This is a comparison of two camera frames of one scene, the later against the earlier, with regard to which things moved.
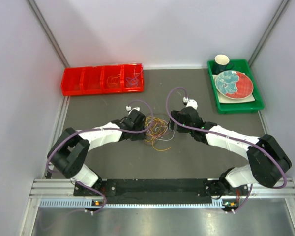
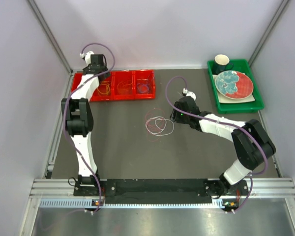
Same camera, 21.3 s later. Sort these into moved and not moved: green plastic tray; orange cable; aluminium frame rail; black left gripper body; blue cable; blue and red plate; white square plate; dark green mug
Moved: blue cable; orange cable; black left gripper body
Not moved: aluminium frame rail; white square plate; blue and red plate; dark green mug; green plastic tray
